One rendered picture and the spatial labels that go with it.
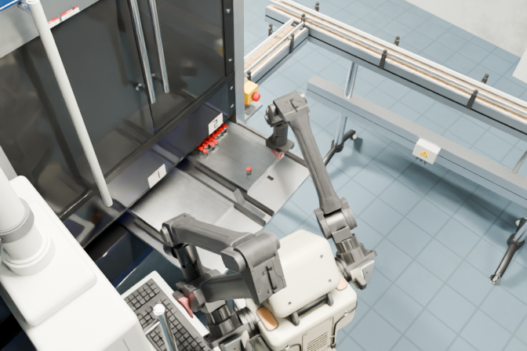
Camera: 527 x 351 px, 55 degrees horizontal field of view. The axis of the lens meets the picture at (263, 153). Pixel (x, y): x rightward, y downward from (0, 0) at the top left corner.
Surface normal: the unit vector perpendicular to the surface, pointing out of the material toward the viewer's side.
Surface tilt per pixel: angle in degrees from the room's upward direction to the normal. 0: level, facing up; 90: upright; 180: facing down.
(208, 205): 0
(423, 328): 0
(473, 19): 90
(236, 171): 0
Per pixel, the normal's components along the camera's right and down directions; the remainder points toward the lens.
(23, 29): 0.81, 0.47
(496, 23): -0.70, 0.54
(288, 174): 0.03, -0.64
